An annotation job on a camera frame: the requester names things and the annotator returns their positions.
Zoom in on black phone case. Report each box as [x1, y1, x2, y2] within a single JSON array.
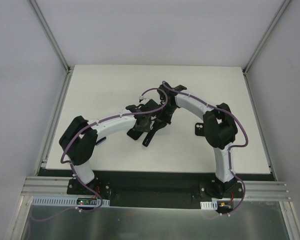
[[194, 122, 205, 137]]

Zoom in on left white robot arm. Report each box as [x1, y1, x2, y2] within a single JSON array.
[[59, 100, 166, 195]]

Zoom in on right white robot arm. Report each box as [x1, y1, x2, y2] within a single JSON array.
[[157, 81, 238, 199]]

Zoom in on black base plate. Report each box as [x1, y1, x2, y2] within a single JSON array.
[[37, 167, 278, 208]]

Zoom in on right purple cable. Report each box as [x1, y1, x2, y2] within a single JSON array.
[[162, 80, 249, 221]]

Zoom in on right white cable duct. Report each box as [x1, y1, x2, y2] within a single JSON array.
[[200, 200, 218, 211]]

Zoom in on white cable duct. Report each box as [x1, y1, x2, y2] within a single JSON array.
[[32, 196, 110, 208], [200, 200, 218, 211]]

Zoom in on left white cable duct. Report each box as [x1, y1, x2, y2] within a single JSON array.
[[32, 196, 110, 208]]

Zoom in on aluminium front rail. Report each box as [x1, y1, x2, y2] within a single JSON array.
[[21, 176, 292, 202]]

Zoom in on left aluminium frame post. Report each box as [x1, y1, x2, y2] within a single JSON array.
[[27, 0, 72, 73]]

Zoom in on aluminium frame post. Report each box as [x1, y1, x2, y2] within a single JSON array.
[[242, 0, 293, 76], [27, 0, 72, 73]]

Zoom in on right aluminium frame post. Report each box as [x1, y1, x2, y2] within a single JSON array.
[[242, 0, 293, 76]]

